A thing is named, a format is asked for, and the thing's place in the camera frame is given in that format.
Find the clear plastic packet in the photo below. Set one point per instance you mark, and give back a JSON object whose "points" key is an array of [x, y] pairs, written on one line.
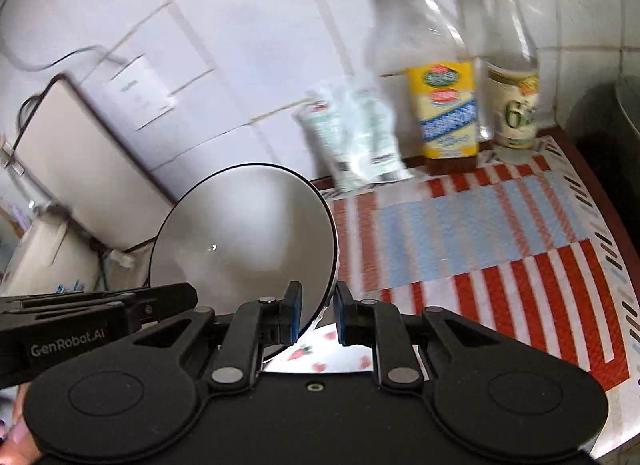
{"points": [[325, 145], [370, 135]]}

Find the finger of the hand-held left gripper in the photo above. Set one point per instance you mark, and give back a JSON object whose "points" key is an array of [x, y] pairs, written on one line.
{"points": [[160, 300]]}

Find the white appliance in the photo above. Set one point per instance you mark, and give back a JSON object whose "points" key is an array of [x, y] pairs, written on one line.
{"points": [[45, 255]]}

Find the beige flat appliance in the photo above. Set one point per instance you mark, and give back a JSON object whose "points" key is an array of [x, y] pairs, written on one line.
{"points": [[85, 170]]}

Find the white ribbed bowl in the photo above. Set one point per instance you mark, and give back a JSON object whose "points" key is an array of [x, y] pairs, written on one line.
{"points": [[240, 235]]}

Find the white label bottle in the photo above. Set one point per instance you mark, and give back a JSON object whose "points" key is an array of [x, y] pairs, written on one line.
{"points": [[512, 110]]}

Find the pink rabbit print plate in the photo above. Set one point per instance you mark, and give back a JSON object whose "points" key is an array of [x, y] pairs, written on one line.
{"points": [[320, 357]]}

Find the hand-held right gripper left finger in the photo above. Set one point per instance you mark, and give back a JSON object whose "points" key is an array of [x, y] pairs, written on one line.
{"points": [[294, 312]]}

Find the white plug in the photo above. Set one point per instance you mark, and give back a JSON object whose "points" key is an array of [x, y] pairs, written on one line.
{"points": [[123, 259]]}

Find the yellow label bottle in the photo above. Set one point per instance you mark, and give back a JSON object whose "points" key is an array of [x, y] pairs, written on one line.
{"points": [[445, 105]]}

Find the person's left hand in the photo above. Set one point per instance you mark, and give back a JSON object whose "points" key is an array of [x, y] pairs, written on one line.
{"points": [[15, 447]]}

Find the striped red blue table mat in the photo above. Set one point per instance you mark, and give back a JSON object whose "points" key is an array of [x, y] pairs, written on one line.
{"points": [[475, 225]]}

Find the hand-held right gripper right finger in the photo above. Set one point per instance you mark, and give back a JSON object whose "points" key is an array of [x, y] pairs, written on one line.
{"points": [[342, 315]]}

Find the white wall socket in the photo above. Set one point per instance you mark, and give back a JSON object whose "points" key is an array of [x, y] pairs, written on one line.
{"points": [[140, 92]]}

